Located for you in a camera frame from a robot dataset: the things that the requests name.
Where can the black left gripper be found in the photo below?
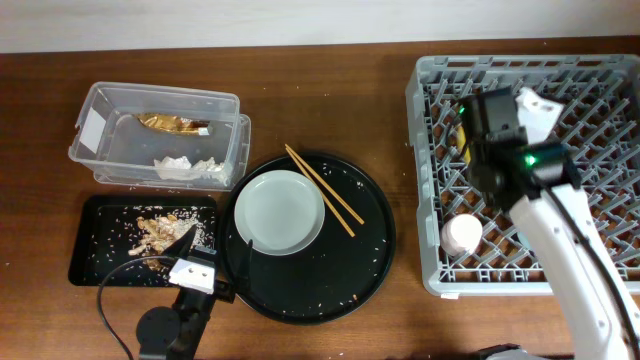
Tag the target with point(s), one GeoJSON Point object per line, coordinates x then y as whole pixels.
{"type": "Point", "coordinates": [181, 245]}

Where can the food scraps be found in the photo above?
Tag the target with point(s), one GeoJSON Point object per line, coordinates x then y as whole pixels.
{"type": "Point", "coordinates": [160, 235]}

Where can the grey plate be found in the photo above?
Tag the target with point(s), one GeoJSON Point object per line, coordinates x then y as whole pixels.
{"type": "Point", "coordinates": [280, 212]}

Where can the white tissue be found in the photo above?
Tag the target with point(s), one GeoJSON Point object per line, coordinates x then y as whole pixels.
{"type": "Point", "coordinates": [181, 168]}

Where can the wooden chopstick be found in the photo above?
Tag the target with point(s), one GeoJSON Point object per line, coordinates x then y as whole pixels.
{"type": "Point", "coordinates": [324, 183]}
{"type": "Point", "coordinates": [325, 199]}

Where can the gold snack wrapper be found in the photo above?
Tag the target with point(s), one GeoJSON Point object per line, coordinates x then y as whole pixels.
{"type": "Point", "coordinates": [173, 124]}

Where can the yellow bowl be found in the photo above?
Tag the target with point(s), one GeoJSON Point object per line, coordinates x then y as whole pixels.
{"type": "Point", "coordinates": [462, 142]}

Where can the light blue cup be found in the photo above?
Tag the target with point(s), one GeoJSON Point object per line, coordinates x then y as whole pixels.
{"type": "Point", "coordinates": [523, 240]}

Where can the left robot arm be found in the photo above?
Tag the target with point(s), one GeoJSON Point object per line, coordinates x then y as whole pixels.
{"type": "Point", "coordinates": [175, 332]}

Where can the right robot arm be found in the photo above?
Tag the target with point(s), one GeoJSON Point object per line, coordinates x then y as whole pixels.
{"type": "Point", "coordinates": [533, 179]}

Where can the clear plastic waste bin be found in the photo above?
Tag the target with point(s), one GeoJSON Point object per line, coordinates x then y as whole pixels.
{"type": "Point", "coordinates": [128, 149]}

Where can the grey dishwasher rack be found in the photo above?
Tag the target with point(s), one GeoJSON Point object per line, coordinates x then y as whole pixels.
{"type": "Point", "coordinates": [600, 126]}

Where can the black rectangular tray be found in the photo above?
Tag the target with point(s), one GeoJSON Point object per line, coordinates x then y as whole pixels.
{"type": "Point", "coordinates": [79, 272]}

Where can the white label on bin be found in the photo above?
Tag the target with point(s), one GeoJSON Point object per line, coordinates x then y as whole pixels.
{"type": "Point", "coordinates": [92, 130]}

